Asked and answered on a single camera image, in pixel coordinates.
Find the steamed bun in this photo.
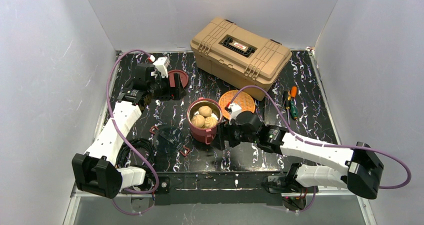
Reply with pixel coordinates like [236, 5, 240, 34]
[198, 105, 213, 117]
[190, 114, 205, 129]
[204, 116, 218, 129]

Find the red steel lunch bowl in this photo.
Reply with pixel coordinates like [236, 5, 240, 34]
[186, 97, 223, 145]

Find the steamed bun front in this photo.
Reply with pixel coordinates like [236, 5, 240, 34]
[190, 114, 205, 129]

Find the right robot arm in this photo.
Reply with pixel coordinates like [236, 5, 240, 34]
[217, 111, 384, 200]

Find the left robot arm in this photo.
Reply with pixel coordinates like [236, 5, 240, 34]
[71, 57, 186, 199]

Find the red lunch box clip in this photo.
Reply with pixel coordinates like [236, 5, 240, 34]
[179, 146, 191, 157]

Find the red round lid rear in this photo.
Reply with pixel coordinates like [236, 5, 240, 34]
[168, 69, 189, 89]

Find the dark transparent round lid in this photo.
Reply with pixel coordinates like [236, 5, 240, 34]
[152, 126, 185, 157]

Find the orange green screwdriver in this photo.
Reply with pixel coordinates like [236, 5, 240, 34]
[290, 86, 298, 120]

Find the tan plastic toolbox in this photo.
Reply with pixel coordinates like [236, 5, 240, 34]
[190, 17, 293, 101]

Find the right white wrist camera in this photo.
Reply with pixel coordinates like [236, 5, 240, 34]
[224, 103, 242, 122]

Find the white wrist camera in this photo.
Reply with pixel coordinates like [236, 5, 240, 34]
[224, 103, 242, 122]
[148, 55, 170, 78]

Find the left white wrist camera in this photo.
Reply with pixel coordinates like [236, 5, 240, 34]
[148, 55, 170, 78]

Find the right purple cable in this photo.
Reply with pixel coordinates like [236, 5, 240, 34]
[228, 85, 412, 214]

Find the coiled black cable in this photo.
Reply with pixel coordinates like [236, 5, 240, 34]
[117, 137, 156, 173]

